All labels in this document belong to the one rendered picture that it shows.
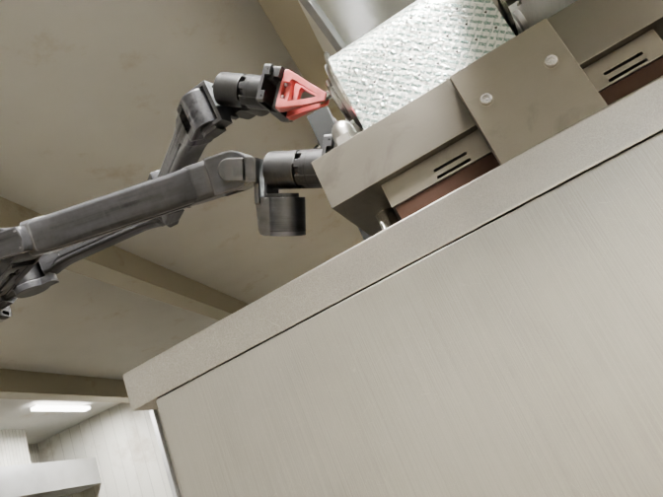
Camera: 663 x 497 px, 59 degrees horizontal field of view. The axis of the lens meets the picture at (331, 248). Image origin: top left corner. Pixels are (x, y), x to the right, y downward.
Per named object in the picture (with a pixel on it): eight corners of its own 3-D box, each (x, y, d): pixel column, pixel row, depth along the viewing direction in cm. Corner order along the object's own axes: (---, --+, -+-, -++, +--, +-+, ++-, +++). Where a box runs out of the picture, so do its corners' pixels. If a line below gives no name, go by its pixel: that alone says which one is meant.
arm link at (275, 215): (216, 157, 83) (233, 161, 92) (218, 238, 84) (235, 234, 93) (299, 155, 82) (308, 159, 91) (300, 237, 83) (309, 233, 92)
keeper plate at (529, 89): (505, 175, 54) (452, 85, 58) (610, 118, 52) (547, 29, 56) (502, 166, 52) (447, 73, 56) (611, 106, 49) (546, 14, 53)
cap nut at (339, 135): (345, 168, 67) (331, 137, 68) (373, 152, 66) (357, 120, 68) (333, 157, 64) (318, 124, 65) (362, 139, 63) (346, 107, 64)
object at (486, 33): (402, 204, 79) (349, 100, 86) (565, 112, 73) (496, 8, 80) (401, 203, 79) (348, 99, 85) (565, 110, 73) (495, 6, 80)
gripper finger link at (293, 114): (313, 109, 91) (260, 104, 94) (329, 125, 97) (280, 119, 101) (323, 68, 91) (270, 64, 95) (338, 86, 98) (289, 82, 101)
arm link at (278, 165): (256, 150, 86) (274, 153, 91) (257, 197, 86) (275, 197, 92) (298, 148, 83) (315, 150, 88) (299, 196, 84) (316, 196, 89)
